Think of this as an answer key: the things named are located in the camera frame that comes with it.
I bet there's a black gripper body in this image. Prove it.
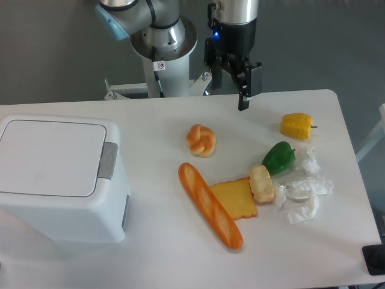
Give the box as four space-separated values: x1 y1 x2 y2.
204 17 257 75

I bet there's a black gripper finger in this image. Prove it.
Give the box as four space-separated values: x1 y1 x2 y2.
208 56 222 89
234 62 263 111

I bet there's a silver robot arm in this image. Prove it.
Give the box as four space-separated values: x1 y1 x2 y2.
95 1 263 111

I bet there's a grey trash can button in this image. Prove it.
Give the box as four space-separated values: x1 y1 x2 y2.
97 142 119 179

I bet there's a white trash can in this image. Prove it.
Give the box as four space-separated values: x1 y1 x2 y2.
1 114 131 243

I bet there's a yellow bell pepper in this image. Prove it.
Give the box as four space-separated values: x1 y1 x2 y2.
280 113 317 140

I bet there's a braided bread roll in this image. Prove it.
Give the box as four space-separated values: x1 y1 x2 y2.
185 124 217 157

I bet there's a green bell pepper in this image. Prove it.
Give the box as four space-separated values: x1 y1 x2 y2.
262 141 296 175

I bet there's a small crumpled white tissue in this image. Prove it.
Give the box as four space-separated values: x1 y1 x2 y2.
294 147 320 176

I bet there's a yellow toast slice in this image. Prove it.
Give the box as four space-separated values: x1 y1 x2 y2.
210 178 258 220

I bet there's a large crumpled white tissue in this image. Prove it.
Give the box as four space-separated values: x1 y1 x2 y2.
273 175 334 225

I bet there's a long orange baguette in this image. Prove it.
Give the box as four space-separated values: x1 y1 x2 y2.
178 163 244 250

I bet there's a black device at edge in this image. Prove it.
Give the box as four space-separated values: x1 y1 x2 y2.
362 244 384 276

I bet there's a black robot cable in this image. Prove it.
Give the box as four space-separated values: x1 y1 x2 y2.
152 46 165 98

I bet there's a white metal base frame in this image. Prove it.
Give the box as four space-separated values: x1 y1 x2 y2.
104 71 212 101

